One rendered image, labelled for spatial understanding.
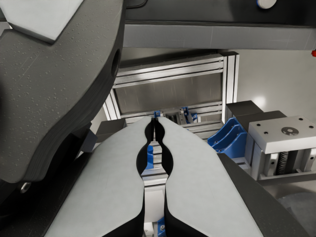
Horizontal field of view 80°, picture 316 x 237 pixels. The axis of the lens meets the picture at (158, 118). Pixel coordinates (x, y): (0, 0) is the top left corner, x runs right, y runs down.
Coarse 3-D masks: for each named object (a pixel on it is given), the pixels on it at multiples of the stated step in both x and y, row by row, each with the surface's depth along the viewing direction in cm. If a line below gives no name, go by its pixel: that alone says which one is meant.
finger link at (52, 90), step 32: (96, 0) 5; (64, 32) 5; (96, 32) 5; (0, 64) 4; (32, 64) 4; (64, 64) 4; (96, 64) 5; (0, 96) 4; (32, 96) 4; (64, 96) 4; (96, 96) 5; (0, 128) 4; (32, 128) 4; (64, 128) 5; (0, 160) 4; (32, 160) 4
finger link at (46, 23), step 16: (0, 0) 5; (16, 0) 5; (32, 0) 5; (48, 0) 5; (64, 0) 5; (80, 0) 5; (16, 16) 5; (32, 16) 5; (48, 16) 5; (64, 16) 5; (32, 32) 5; (48, 32) 5
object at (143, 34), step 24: (0, 24) 33; (144, 24) 34; (168, 24) 34; (192, 24) 34; (216, 24) 34; (240, 24) 34; (264, 24) 34; (288, 24) 35; (216, 48) 36; (240, 48) 36; (264, 48) 36; (288, 48) 36; (312, 48) 36
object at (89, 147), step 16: (80, 128) 9; (64, 144) 9; (80, 144) 9; (64, 160) 9; (48, 176) 8; (0, 192) 5; (16, 192) 6; (32, 192) 7; (0, 208) 6; (16, 208) 6; (0, 224) 5
